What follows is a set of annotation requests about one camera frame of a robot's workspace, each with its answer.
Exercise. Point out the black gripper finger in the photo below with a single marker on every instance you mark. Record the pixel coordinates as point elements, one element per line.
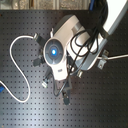
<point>66,89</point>

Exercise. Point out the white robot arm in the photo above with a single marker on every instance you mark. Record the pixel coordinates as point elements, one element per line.
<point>72,47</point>

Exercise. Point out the black cable clip lower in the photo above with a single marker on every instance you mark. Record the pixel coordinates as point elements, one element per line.
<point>66,99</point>

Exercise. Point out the blue cable connector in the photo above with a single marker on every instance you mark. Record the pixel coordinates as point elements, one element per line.
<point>1,87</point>

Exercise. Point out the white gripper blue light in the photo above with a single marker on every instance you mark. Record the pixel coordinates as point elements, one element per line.
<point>55,57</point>

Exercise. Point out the black cable clip upper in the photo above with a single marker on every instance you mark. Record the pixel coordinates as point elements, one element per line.
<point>37,37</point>

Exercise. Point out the black cable clip left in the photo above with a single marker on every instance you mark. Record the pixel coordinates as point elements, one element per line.
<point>37,62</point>

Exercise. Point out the metal clamp bracket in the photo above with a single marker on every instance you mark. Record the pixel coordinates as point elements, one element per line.
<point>103,59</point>

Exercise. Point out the black cable clip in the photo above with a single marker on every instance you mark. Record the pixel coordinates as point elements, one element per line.
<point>37,37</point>
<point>66,99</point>
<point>37,62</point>

